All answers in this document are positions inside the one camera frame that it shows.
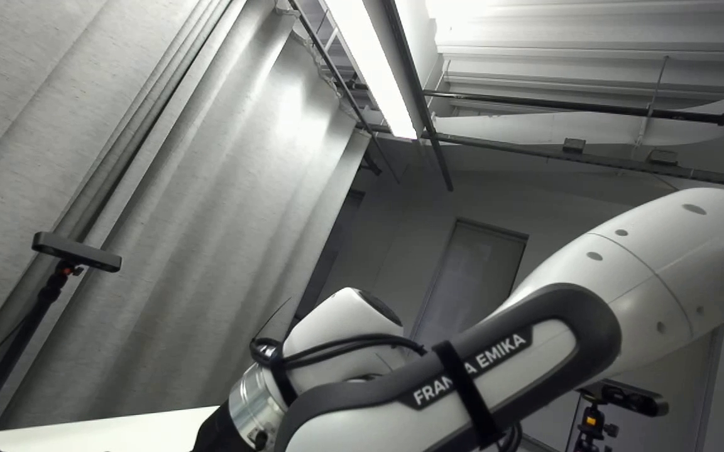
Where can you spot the grey fabric curtain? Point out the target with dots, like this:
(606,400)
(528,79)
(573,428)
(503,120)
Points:
(168,252)

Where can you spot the long ceiling light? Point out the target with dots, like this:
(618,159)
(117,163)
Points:
(369,57)

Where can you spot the black camera pole stand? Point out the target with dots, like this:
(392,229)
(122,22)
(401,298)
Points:
(17,342)

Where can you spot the grey door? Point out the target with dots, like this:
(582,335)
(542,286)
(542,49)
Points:
(470,280)

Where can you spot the black camera bar on pole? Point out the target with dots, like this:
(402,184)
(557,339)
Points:
(76,252)

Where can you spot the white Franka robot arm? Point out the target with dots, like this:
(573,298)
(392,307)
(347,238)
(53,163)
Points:
(628,277)

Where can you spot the black ceiling pipe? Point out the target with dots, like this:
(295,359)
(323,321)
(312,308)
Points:
(597,105)

